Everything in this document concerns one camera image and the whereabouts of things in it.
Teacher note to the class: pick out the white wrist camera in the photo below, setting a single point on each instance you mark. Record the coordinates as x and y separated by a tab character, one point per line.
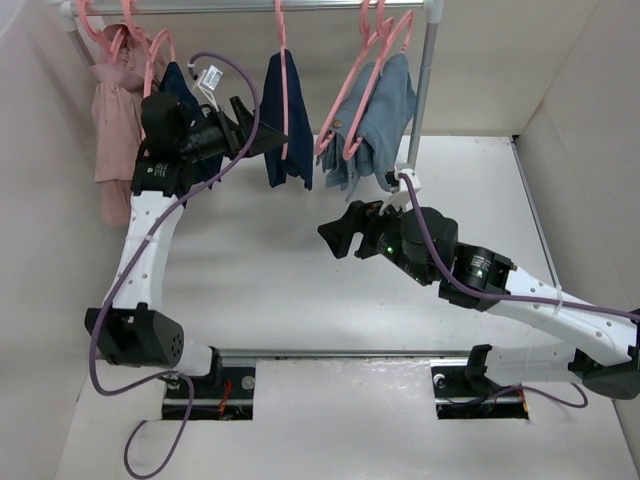
402	180
206	82

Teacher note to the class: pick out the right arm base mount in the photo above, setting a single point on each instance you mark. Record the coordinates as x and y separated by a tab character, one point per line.
458	396

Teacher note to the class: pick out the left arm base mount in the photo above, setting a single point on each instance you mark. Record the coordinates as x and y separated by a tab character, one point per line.
230	398

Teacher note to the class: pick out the pink hanger light jeans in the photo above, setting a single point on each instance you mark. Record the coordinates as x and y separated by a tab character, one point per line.
350	85
387	32

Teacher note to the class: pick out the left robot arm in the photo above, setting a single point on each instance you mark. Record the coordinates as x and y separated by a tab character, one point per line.
130	329

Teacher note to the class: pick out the white clothes rack frame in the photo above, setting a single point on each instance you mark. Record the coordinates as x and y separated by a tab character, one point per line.
69	12

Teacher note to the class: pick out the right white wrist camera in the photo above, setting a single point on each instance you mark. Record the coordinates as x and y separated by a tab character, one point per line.
402	180

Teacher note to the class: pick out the dark blue denim trousers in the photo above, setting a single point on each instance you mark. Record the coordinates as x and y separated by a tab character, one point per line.
299	160

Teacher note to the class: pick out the pink hanger with dress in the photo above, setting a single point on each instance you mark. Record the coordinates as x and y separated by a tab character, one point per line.
110	39

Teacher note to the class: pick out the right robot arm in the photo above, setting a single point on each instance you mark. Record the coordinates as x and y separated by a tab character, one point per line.
597	350

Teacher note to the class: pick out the dark denim garment on hanger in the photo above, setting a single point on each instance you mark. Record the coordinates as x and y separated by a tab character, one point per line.
174	82

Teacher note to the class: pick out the light blue jeans right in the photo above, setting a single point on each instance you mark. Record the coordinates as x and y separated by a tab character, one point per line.
386	119

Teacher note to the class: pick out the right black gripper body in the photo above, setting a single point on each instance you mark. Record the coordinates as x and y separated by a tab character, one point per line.
382	235

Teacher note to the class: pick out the pink pleated dress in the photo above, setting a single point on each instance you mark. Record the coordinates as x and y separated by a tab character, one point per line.
116	112

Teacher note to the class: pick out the light blue jeans left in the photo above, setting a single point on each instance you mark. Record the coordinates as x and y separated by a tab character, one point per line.
341	173

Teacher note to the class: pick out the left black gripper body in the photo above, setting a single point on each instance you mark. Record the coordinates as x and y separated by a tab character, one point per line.
215	136

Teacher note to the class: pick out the pink hanger right light jeans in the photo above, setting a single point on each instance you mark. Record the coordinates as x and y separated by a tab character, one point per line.
387	32

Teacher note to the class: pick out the pink hanger left light jeans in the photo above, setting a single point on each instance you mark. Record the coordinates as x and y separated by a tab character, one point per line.
350	85

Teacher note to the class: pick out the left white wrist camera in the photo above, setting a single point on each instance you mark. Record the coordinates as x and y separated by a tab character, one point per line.
206	82

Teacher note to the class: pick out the light blue jeans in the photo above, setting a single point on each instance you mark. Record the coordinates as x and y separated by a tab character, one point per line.
386	119
341	173

